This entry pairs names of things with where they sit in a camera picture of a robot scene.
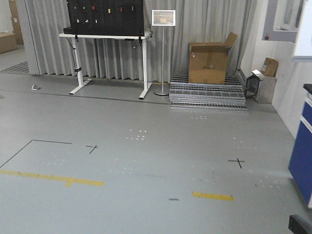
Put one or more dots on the sign stand with frame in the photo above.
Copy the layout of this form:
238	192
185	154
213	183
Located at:
163	18

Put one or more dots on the black metal frame object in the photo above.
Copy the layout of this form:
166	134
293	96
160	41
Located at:
252	87

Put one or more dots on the stacked metal grates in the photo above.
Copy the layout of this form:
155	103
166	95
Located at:
228	97

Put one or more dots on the large open cardboard box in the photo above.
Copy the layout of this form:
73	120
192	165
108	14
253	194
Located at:
208	62

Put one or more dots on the white standing desk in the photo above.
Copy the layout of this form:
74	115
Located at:
113	56

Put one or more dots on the small cardboard box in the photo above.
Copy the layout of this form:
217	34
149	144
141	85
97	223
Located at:
269	67

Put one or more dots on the small grey floor object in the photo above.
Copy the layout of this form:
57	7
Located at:
35	87

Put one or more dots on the cardboard boxes at left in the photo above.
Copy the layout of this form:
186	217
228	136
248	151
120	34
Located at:
10	26

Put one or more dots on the black pegboard panel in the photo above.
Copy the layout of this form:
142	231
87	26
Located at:
105	17

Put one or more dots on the grey curtain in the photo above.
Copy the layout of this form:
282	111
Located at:
42	21

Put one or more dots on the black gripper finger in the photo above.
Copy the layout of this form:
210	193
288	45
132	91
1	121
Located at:
299	225

